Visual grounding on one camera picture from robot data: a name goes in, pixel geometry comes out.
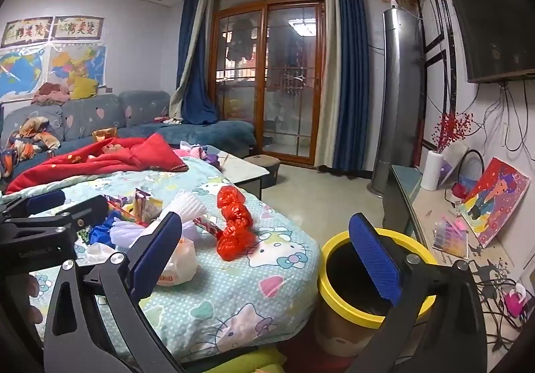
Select blue curtain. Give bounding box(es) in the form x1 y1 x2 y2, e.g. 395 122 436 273
176 0 219 125
334 0 375 179

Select pink clothes pile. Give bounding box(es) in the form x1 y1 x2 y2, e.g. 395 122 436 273
31 81 73 106

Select colourful portrait painting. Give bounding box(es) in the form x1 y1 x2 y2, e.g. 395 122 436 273
457 157 531 248

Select yellow green cloth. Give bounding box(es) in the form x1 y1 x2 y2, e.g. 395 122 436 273
196 346 287 373

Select white canvas board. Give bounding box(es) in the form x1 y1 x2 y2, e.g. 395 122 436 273
439 141 469 185

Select red blanket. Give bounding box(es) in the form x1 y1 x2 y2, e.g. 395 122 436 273
6 133 189 194

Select world map poster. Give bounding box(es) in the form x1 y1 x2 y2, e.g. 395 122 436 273
0 48 46 101

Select blue plastic bag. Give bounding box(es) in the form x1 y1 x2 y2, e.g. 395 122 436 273
81 214 120 246

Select white topped coffee table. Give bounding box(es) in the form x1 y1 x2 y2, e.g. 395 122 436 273
217 151 270 200

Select person's left hand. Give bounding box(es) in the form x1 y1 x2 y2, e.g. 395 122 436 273
24 275 44 325

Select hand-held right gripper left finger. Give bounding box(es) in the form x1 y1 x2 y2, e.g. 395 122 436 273
44 211 185 373

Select beige curtain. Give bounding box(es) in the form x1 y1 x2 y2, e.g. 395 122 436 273
168 0 215 121
315 0 347 167

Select round blue stool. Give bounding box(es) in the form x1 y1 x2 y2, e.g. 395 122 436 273
243 154 281 186

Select clear bead organiser box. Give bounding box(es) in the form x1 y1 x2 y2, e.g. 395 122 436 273
432 217 469 260

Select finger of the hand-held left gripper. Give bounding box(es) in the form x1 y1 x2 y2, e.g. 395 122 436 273
0 189 67 218
50 195 110 238

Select red plastic bag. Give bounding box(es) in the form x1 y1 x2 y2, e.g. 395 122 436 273
216 186 257 262

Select white cylinder vase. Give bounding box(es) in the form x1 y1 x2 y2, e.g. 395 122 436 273
421 150 444 191

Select red striped candy wrapper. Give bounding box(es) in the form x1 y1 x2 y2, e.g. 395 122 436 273
193 217 224 238

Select television cabinet with printed mat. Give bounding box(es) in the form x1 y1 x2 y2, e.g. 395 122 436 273
382 164 535 373

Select wall television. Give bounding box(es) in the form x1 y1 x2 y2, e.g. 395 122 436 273
437 0 535 84

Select grey tower air conditioner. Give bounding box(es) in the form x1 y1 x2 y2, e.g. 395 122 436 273
367 7 427 198

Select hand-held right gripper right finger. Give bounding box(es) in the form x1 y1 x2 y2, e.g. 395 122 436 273
348 213 488 373

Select pink purple clothes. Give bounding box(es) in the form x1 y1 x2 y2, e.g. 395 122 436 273
171 141 222 167

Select wooden sliding glass door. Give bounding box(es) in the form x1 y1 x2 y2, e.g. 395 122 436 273
208 0 331 167

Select blue sofa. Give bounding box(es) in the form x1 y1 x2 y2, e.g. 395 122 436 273
0 90 256 185

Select framed embroidery picture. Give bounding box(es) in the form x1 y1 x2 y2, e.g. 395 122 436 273
53 15 104 40
1 17 55 48

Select colourful patterned cloth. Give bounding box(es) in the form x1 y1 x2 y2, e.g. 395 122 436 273
0 116 61 177

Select orange packet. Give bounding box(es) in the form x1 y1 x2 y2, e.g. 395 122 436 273
92 127 118 143

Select pale lilac plastic bag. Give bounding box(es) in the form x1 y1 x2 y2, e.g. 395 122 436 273
109 218 147 250

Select black wall cables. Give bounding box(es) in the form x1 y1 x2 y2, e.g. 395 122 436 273
476 82 535 156

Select black cabinet cables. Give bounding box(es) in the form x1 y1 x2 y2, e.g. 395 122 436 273
478 264 535 357

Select white pleated paper cup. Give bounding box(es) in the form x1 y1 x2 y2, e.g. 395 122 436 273
169 191 208 223

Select cartoon cat printed blanket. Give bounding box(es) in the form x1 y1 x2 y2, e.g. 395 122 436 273
0 156 320 361

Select basket with black handle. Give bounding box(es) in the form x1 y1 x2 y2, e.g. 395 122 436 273
451 149 486 200

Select yellow rimmed trash bin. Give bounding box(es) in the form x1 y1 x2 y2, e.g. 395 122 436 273
315 227 439 357

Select country map poster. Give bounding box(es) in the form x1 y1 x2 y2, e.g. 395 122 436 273
47 43 107 100

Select white plastic bag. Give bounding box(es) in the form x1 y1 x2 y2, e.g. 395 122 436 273
156 237 198 287

